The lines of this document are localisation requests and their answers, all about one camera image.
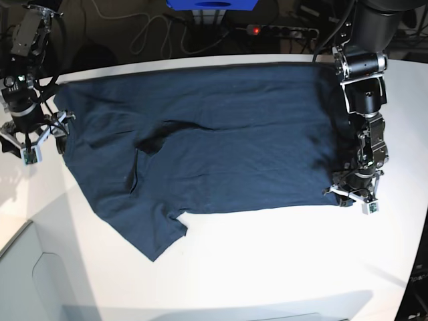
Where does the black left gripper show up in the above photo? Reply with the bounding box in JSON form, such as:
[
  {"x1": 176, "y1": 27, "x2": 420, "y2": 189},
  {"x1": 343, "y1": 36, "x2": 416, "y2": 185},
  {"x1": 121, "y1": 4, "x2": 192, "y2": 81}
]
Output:
[{"x1": 322, "y1": 169, "x2": 384, "y2": 207}]

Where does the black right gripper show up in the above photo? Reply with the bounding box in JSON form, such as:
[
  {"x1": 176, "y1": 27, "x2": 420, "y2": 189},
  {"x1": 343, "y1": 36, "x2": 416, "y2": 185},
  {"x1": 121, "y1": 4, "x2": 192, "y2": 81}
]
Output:
[{"x1": 1, "y1": 108, "x2": 76, "y2": 154}]

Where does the dark blue T-shirt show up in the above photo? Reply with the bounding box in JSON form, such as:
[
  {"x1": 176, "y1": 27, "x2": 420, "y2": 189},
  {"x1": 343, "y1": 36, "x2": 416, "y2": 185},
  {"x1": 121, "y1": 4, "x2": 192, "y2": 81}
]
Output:
[{"x1": 54, "y1": 64, "x2": 348, "y2": 261}]

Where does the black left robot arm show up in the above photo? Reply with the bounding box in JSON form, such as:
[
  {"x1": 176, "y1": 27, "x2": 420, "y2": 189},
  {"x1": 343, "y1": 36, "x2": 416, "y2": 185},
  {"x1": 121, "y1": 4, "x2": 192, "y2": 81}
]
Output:
[{"x1": 314, "y1": 1, "x2": 427, "y2": 214}]

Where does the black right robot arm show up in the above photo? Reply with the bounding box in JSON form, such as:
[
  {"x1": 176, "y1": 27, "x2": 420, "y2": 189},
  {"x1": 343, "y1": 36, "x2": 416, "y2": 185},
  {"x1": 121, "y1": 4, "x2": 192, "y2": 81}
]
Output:
[{"x1": 1, "y1": 1, "x2": 72, "y2": 165}]

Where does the blue box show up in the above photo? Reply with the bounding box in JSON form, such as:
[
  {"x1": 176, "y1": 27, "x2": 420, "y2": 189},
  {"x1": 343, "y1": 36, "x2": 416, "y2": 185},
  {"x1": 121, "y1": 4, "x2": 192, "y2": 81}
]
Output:
[{"x1": 166, "y1": 0, "x2": 258, "y2": 11}]

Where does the black power strip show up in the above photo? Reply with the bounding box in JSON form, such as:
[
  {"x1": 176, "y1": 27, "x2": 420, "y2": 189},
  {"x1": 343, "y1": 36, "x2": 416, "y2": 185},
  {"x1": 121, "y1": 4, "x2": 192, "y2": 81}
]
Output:
[{"x1": 245, "y1": 24, "x2": 319, "y2": 40}]

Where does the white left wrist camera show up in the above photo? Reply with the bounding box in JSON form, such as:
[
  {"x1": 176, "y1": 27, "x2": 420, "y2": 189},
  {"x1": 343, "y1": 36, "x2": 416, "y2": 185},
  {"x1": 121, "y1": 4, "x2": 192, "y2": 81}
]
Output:
[{"x1": 362, "y1": 199, "x2": 379, "y2": 215}]

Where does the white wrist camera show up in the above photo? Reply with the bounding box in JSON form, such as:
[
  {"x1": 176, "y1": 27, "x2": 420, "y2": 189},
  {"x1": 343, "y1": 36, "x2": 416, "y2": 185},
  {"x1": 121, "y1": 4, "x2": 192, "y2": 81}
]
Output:
[
  {"x1": 20, "y1": 145, "x2": 42, "y2": 166},
  {"x1": 362, "y1": 199, "x2": 379, "y2": 215}
]

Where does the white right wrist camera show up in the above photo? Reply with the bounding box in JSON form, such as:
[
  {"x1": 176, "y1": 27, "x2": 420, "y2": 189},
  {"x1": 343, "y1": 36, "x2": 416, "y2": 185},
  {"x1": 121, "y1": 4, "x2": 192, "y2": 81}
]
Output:
[{"x1": 20, "y1": 145, "x2": 42, "y2": 166}]

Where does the grey coiled cable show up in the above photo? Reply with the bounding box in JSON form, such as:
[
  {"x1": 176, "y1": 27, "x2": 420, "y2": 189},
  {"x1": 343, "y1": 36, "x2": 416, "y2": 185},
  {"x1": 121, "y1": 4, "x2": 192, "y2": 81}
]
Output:
[{"x1": 129, "y1": 9, "x2": 231, "y2": 56}]

